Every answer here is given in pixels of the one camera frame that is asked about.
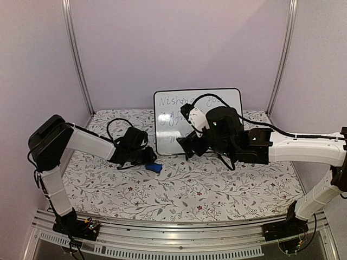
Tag right aluminium frame post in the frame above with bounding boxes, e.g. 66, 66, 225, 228
266, 0, 298, 117

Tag white whiteboard black frame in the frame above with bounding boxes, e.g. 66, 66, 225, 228
153, 88, 243, 155

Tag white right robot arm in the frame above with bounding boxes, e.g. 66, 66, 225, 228
177, 104, 346, 236

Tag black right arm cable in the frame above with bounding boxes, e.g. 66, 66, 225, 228
191, 93, 339, 140

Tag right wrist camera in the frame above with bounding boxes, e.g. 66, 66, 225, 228
180, 103, 195, 120

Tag floral patterned table mat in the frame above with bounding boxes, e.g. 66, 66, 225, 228
51, 108, 311, 223

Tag blue whiteboard eraser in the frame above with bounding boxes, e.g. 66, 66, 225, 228
145, 163, 163, 173

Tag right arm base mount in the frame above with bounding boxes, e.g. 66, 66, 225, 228
261, 215, 309, 242

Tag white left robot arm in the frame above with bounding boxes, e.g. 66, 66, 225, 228
28, 114, 157, 235

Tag left aluminium frame post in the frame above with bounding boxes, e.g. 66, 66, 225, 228
61, 0, 95, 116

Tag aluminium frame post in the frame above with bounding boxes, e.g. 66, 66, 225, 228
266, 0, 298, 117
61, 0, 95, 116

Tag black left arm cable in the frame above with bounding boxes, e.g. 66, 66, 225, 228
106, 118, 135, 141

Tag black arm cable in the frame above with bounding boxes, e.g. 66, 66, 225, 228
191, 93, 339, 140
106, 118, 135, 141

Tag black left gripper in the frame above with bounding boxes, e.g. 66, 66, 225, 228
128, 147, 156, 166

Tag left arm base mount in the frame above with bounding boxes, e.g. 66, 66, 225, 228
53, 212, 100, 241

